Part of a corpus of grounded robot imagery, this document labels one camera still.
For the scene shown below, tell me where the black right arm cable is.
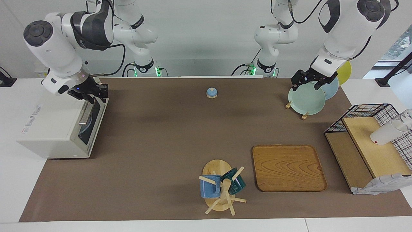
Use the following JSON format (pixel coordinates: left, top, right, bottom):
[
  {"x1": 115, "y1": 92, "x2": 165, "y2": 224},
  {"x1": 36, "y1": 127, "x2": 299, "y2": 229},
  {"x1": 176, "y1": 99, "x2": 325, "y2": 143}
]
[{"x1": 91, "y1": 43, "x2": 126, "y2": 77}]

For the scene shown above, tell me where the yellow plate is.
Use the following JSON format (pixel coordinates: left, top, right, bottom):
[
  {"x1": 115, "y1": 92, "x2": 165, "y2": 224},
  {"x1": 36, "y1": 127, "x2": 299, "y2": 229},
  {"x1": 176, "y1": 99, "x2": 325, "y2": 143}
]
[{"x1": 336, "y1": 61, "x2": 352, "y2": 85}]

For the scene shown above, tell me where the light blue racked plate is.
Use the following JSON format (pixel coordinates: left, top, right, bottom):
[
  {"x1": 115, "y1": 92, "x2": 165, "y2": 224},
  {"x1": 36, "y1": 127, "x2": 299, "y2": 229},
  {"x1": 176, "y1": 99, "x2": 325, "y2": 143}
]
[{"x1": 314, "y1": 77, "x2": 339, "y2": 100}]

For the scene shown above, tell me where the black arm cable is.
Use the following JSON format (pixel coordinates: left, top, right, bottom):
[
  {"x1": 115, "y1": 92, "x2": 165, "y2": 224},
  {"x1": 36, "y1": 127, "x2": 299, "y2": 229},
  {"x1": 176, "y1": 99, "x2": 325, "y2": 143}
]
[
  {"x1": 270, "y1": 0, "x2": 322, "y2": 24},
  {"x1": 91, "y1": 43, "x2": 126, "y2": 77}
]

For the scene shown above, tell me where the black wire basket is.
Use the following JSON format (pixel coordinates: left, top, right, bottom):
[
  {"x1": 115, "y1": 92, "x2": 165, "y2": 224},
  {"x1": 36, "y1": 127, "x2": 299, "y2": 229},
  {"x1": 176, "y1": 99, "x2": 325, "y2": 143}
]
[{"x1": 324, "y1": 103, "x2": 412, "y2": 171}]

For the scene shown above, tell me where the pale green plate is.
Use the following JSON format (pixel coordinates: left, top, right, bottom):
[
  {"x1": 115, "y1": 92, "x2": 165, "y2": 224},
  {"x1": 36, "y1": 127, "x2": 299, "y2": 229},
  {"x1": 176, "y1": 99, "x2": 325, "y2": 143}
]
[{"x1": 288, "y1": 82, "x2": 326, "y2": 115}]

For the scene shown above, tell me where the wooden plate rack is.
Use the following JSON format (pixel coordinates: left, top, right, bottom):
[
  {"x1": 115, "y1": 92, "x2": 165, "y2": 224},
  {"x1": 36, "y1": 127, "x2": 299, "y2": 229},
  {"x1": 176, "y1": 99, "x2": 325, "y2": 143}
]
[{"x1": 285, "y1": 101, "x2": 309, "y2": 120}]

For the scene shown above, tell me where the dark green mug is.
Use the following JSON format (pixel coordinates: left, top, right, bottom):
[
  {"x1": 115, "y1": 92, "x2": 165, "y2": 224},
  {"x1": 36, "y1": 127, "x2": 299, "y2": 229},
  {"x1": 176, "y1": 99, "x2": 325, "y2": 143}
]
[{"x1": 221, "y1": 168, "x2": 246, "y2": 195}]

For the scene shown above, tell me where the black clamp stand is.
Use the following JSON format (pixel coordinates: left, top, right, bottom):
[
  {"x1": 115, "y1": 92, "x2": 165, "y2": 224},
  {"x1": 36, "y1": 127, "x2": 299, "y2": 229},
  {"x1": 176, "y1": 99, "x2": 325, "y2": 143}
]
[{"x1": 375, "y1": 52, "x2": 412, "y2": 87}]

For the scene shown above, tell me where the blue mug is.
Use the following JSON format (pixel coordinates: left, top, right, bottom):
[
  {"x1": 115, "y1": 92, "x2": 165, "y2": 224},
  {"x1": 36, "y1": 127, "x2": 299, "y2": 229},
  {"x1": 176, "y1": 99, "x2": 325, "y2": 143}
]
[{"x1": 200, "y1": 175, "x2": 221, "y2": 198}]

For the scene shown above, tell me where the window with grey frame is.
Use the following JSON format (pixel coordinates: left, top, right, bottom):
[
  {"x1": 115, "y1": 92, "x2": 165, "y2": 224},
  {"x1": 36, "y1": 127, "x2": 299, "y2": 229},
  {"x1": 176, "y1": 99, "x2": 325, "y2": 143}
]
[{"x1": 363, "y1": 25, "x2": 412, "y2": 79}]

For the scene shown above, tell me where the clear glass cup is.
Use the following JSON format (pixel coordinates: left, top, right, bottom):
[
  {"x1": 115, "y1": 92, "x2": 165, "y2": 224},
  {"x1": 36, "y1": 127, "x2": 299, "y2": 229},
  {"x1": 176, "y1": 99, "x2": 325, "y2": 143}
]
[{"x1": 399, "y1": 109, "x2": 412, "y2": 130}]

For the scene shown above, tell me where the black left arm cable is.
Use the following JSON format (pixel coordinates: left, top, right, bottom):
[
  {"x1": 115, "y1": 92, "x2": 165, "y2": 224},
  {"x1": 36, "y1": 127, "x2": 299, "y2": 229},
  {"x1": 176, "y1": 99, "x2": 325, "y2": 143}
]
[{"x1": 270, "y1": 0, "x2": 322, "y2": 24}]

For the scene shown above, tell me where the wooden stepped shelf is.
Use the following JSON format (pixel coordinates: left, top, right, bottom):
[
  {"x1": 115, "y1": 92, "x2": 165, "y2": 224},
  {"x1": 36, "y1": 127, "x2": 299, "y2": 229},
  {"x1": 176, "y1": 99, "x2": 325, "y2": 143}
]
[{"x1": 324, "y1": 117, "x2": 412, "y2": 194}]

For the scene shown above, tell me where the white cup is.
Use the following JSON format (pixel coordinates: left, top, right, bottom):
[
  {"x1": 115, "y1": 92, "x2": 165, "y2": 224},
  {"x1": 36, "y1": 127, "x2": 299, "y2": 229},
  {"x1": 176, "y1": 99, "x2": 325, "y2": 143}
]
[{"x1": 370, "y1": 119, "x2": 408, "y2": 145}]

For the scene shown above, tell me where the black desk device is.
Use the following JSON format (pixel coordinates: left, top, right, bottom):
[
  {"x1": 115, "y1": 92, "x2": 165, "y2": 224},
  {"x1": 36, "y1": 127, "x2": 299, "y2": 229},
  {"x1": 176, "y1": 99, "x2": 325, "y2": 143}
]
[{"x1": 0, "y1": 67, "x2": 17, "y2": 87}]

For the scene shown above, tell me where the brown table mat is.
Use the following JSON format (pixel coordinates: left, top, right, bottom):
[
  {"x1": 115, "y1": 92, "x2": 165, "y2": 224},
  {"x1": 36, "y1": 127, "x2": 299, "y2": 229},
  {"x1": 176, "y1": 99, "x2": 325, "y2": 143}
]
[{"x1": 19, "y1": 77, "x2": 412, "y2": 222}]

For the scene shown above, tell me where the wooden mug tree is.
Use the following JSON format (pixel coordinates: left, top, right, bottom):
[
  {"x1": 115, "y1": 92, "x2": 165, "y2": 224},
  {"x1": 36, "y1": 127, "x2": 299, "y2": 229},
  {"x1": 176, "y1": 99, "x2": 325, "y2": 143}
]
[{"x1": 199, "y1": 159, "x2": 247, "y2": 216}]

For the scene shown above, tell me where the glass oven door with handle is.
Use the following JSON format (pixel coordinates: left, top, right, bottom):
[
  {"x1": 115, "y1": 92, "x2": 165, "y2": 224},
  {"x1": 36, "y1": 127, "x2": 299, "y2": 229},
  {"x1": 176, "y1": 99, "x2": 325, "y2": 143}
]
[{"x1": 77, "y1": 96, "x2": 108, "y2": 146}]

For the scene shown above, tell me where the cream toaster oven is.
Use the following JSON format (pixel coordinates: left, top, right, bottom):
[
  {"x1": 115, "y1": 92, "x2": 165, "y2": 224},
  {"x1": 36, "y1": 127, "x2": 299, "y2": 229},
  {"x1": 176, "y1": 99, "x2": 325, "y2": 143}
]
[{"x1": 16, "y1": 75, "x2": 109, "y2": 159}]

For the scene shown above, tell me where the wooden serving tray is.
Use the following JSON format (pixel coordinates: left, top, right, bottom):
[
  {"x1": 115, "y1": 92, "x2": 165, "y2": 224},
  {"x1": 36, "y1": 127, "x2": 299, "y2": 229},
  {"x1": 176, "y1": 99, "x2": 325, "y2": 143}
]
[{"x1": 252, "y1": 145, "x2": 328, "y2": 192}]

